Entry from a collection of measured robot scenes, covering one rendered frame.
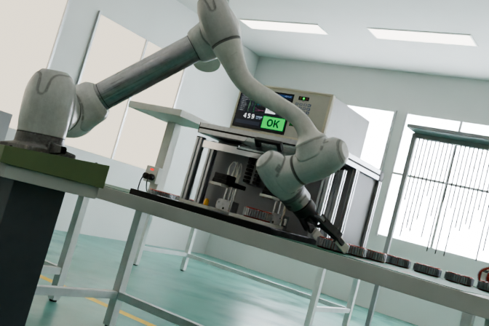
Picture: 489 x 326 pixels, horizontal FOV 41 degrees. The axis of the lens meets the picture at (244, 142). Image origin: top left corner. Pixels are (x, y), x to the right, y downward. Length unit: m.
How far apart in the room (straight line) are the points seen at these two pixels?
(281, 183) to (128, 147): 6.64
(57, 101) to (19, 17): 5.23
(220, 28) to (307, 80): 7.98
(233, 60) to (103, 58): 6.06
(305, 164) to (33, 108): 0.87
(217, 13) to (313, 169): 0.59
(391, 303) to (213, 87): 3.97
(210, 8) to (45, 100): 0.60
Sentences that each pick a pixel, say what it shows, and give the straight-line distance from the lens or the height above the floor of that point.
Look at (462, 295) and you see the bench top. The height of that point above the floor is 0.74.
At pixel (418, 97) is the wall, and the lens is 9.29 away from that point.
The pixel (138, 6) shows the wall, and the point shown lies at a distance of 8.47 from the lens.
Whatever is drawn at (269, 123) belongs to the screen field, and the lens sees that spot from 2.61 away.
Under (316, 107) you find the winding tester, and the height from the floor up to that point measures 1.26.
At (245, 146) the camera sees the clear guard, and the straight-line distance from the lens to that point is 2.31.
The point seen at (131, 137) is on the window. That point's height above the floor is 1.34.
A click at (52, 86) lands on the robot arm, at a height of 1.01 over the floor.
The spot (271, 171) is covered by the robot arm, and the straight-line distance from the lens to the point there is 2.00.
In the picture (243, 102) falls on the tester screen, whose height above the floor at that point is 1.23.
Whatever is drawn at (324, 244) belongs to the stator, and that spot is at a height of 0.76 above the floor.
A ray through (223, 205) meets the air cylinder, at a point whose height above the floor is 0.80.
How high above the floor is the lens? 0.80
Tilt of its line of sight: 6 degrees up
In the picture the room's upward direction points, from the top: 15 degrees clockwise
